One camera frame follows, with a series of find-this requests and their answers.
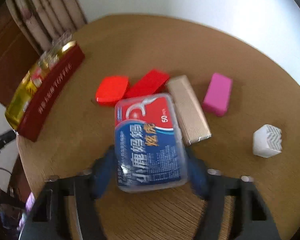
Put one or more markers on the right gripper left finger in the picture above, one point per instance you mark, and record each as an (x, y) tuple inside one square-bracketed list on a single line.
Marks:
[(47, 218)]

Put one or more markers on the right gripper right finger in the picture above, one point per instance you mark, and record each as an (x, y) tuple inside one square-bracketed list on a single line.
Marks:
[(252, 218)]

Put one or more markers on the zigzag patterned white cube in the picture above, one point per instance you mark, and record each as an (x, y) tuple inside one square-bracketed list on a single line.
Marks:
[(267, 141)]

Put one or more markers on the gold ribbed metal case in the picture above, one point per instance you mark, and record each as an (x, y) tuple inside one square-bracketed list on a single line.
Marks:
[(191, 119)]

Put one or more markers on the clear floss pick box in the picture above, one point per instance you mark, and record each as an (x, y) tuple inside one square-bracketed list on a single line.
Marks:
[(148, 144)]

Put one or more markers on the pink rectangular block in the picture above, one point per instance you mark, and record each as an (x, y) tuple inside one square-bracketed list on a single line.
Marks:
[(217, 98)]

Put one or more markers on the red rectangular block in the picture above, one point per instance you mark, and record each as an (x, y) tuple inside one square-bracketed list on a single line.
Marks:
[(152, 83)]

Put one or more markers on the clear box red insert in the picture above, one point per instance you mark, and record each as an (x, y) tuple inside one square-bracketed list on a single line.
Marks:
[(59, 48)]

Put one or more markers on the red toffee tin box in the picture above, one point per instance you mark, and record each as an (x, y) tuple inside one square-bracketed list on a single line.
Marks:
[(38, 91)]

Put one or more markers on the brown wooden door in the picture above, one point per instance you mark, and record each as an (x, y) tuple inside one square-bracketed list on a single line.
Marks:
[(16, 56)]

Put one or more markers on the beige patterned curtain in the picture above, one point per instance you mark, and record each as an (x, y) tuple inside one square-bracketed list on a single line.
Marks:
[(44, 21)]

